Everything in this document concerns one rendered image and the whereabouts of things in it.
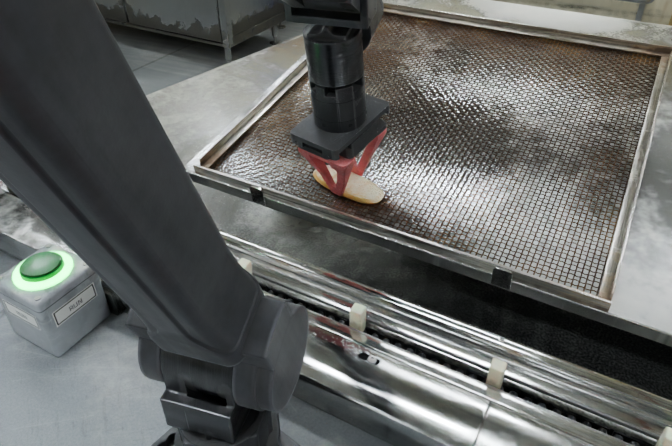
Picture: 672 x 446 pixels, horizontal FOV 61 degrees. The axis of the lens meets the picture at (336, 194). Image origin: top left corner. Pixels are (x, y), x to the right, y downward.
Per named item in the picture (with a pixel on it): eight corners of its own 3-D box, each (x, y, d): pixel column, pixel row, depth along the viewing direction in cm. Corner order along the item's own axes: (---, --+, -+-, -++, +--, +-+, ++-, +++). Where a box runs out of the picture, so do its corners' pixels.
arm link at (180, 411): (170, 437, 43) (236, 456, 41) (144, 346, 37) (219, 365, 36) (224, 344, 50) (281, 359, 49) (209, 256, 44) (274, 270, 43)
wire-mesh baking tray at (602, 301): (195, 173, 73) (192, 165, 72) (367, 7, 104) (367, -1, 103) (607, 313, 53) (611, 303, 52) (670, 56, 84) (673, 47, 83)
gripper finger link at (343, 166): (303, 194, 68) (292, 131, 62) (339, 161, 72) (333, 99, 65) (348, 216, 65) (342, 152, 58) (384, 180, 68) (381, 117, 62)
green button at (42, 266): (14, 280, 56) (9, 268, 55) (48, 257, 59) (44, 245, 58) (41, 294, 54) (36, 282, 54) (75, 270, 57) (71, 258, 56)
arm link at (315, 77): (293, 31, 53) (351, 35, 51) (315, -1, 57) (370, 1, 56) (302, 94, 57) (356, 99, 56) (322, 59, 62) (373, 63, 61)
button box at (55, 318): (18, 354, 62) (-18, 278, 55) (78, 307, 67) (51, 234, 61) (70, 385, 58) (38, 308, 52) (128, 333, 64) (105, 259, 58)
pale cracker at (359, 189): (306, 179, 70) (305, 173, 69) (325, 163, 72) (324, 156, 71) (372, 211, 65) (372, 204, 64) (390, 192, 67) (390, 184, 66)
